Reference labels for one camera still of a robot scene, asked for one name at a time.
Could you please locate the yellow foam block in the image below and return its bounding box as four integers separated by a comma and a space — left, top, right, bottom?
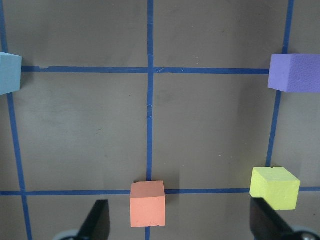
249, 167, 301, 211

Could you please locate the purple foam block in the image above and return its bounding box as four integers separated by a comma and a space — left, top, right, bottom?
268, 54, 320, 93

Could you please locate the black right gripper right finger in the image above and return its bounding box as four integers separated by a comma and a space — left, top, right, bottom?
249, 197, 298, 240

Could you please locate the light blue foam block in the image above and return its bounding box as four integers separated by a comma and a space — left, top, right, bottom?
0, 52, 22, 96

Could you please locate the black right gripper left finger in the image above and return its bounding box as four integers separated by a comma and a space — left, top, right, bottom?
77, 199, 111, 240

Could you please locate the orange foam block near arm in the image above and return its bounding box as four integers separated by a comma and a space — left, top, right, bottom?
130, 180, 166, 228

